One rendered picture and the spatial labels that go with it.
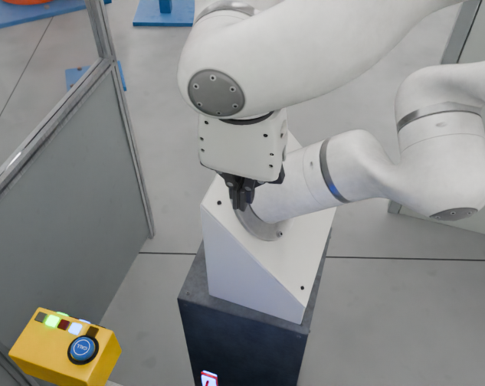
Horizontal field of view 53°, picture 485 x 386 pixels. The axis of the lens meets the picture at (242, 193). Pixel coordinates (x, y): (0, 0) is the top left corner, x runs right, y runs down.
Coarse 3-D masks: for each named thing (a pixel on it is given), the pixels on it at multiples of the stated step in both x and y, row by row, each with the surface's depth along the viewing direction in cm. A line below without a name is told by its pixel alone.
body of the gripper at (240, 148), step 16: (272, 112) 51; (208, 128) 54; (224, 128) 53; (240, 128) 52; (256, 128) 51; (272, 128) 51; (208, 144) 56; (224, 144) 55; (240, 144) 54; (256, 144) 53; (272, 144) 53; (208, 160) 58; (224, 160) 57; (240, 160) 56; (256, 160) 55; (272, 160) 55; (256, 176) 57; (272, 176) 57
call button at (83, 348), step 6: (78, 342) 87; (84, 342) 87; (90, 342) 87; (72, 348) 86; (78, 348) 86; (84, 348) 86; (90, 348) 86; (72, 354) 85; (78, 354) 85; (84, 354) 85; (90, 354) 86; (78, 360) 86
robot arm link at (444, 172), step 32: (416, 128) 70; (448, 128) 68; (480, 128) 69; (320, 160) 81; (352, 160) 77; (384, 160) 77; (416, 160) 69; (448, 160) 66; (480, 160) 67; (352, 192) 80; (384, 192) 74; (416, 192) 68; (448, 192) 66; (480, 192) 66
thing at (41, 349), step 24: (48, 312) 92; (24, 336) 89; (48, 336) 89; (72, 336) 89; (96, 336) 89; (24, 360) 86; (48, 360) 86; (72, 360) 86; (96, 360) 86; (72, 384) 87; (96, 384) 87
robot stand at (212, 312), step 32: (192, 288) 111; (192, 320) 116; (224, 320) 111; (256, 320) 106; (192, 352) 131; (224, 352) 125; (256, 352) 119; (288, 352) 113; (224, 384) 142; (256, 384) 135; (288, 384) 128
